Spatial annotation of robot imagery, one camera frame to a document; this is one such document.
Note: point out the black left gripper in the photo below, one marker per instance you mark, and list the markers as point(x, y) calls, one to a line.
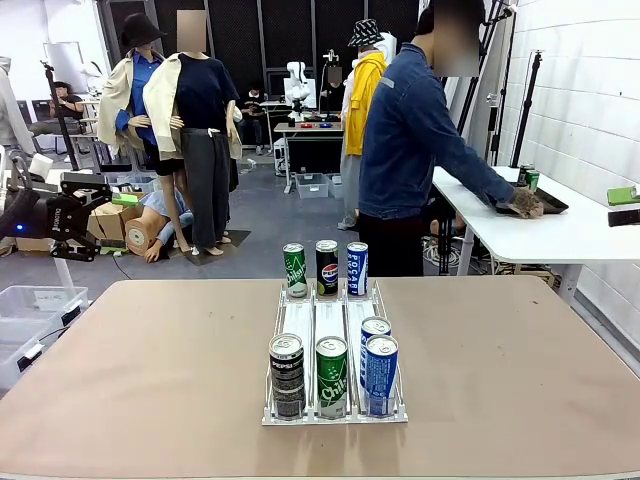
point(50, 217)

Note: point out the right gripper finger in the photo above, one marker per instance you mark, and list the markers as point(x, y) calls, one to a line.
point(625, 218)
point(624, 195)

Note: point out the black serving tray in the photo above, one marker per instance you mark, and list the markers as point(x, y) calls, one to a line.
point(555, 206)

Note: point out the green Chilsung cider can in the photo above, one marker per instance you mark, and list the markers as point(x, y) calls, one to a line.
point(331, 380)
point(295, 272)
point(533, 181)

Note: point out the person's right forearm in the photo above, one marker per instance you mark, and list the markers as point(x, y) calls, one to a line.
point(492, 180)

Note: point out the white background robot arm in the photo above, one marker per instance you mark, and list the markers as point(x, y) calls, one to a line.
point(299, 85)

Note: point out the seated person in black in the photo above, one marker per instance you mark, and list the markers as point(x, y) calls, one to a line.
point(67, 100)

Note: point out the seated person with mask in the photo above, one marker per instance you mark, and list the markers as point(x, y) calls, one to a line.
point(252, 107)

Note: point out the person in denim jacket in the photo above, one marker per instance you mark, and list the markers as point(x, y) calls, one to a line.
point(400, 150)

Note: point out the standing background person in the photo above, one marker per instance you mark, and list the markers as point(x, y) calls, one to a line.
point(332, 95)

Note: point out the person's right hand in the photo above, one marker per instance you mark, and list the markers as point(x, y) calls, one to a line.
point(527, 202)

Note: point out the brown cardboard box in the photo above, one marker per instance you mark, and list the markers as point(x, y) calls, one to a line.
point(107, 225)

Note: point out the white side table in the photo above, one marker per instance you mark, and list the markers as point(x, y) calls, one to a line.
point(575, 235)

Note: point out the clear plastic storage bin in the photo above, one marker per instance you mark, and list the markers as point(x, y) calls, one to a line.
point(337, 186)
point(130, 181)
point(15, 350)
point(30, 300)
point(312, 186)

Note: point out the lying mannequin torso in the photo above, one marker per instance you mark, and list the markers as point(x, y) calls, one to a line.
point(150, 220)

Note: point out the wooden crate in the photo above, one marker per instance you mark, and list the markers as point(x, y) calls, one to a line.
point(537, 275)

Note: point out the black pole stand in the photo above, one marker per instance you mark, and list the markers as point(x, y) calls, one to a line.
point(525, 115)

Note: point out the black light stand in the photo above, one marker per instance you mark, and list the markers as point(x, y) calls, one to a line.
point(495, 130)

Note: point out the mannequin with black hat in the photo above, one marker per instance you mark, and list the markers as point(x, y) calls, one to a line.
point(135, 75)

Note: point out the white whiteboard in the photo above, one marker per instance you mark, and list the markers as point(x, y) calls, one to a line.
point(65, 65)

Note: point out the mannequin in navy top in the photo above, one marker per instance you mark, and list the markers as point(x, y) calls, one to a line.
point(205, 100)

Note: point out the clear acrylic can rack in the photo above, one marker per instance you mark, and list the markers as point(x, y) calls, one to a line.
point(295, 320)

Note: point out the grey background work table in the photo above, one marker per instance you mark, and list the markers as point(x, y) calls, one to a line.
point(310, 129)

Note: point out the blue Pocari Sweat can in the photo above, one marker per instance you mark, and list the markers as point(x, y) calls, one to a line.
point(357, 272)
point(381, 380)
point(375, 326)

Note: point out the mannequin in yellow hoodie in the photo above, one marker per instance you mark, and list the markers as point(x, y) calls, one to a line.
point(362, 100)

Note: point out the mannequin in white hoodie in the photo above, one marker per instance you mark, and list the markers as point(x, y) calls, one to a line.
point(389, 45)

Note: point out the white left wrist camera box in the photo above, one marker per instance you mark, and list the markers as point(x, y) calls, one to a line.
point(41, 165)

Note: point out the black camera tripod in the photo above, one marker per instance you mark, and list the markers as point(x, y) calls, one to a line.
point(59, 115)

